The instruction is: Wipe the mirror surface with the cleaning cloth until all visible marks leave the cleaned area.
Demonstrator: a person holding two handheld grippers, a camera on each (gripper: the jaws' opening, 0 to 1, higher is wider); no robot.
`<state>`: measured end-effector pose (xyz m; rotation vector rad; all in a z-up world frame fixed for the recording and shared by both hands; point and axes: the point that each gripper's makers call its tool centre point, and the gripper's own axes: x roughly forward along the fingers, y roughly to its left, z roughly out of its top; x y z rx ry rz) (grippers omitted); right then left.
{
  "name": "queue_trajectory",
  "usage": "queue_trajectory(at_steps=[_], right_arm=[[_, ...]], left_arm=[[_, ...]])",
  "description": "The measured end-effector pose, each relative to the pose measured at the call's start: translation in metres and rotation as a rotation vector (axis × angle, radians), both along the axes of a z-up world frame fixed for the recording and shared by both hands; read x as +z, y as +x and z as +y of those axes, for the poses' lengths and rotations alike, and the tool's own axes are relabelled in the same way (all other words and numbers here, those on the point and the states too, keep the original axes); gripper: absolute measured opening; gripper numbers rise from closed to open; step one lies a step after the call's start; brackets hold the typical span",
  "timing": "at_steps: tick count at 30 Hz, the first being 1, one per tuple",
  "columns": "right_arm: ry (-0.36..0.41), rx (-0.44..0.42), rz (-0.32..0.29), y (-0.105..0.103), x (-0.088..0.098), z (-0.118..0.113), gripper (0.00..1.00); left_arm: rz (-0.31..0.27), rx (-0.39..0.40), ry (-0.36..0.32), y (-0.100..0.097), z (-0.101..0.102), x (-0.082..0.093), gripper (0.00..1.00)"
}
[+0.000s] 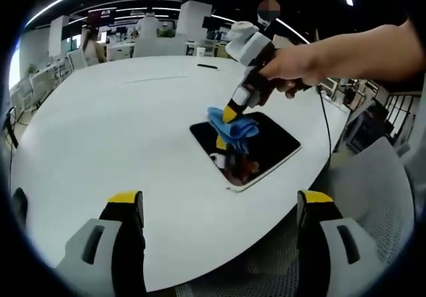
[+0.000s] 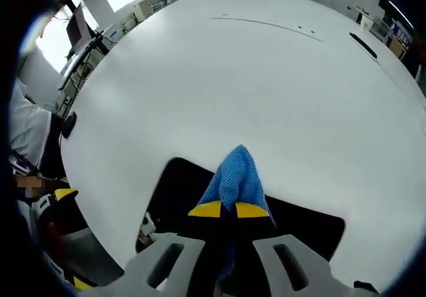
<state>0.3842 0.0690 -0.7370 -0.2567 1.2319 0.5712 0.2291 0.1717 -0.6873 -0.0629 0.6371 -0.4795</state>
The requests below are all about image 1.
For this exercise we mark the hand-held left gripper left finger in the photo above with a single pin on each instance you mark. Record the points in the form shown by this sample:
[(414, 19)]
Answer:
[(100, 243)]

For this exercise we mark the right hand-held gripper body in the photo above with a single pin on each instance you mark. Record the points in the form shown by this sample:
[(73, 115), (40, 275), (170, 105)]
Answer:
[(253, 49)]

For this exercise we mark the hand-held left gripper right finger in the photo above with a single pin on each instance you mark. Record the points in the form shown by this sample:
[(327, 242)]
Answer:
[(333, 243)]

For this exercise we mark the blue cleaning cloth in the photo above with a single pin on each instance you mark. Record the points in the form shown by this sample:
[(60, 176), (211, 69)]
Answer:
[(238, 128)]

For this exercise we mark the black tablet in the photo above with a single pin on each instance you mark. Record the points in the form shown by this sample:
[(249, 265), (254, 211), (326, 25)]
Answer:
[(276, 140)]

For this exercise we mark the person's right hand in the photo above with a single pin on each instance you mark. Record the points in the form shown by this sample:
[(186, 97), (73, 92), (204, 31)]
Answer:
[(296, 67)]

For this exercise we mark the black pen on table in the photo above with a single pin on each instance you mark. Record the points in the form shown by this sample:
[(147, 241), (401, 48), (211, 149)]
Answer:
[(207, 66)]

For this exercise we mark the white paper cup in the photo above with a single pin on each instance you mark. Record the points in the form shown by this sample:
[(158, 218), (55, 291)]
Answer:
[(200, 52)]

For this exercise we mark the wide white pillar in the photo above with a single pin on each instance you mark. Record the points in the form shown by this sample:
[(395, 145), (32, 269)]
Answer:
[(194, 20)]

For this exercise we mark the white mesh office chair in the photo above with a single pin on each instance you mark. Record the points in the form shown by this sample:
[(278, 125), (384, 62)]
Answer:
[(362, 183)]

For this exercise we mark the black rounded object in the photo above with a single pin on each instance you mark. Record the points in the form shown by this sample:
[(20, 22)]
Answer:
[(20, 207)]

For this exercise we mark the green potted plant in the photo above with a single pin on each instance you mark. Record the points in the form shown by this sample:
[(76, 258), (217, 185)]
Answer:
[(166, 32)]

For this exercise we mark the narrow white pillar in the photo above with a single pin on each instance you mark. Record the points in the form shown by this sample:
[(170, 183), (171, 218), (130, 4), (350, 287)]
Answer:
[(60, 35)]

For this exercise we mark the black frame office chair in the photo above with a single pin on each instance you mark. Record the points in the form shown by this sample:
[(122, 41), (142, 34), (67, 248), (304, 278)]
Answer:
[(10, 127)]

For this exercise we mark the wall screen with red picture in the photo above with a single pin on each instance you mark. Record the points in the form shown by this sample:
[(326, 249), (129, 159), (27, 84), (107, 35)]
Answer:
[(101, 16)]

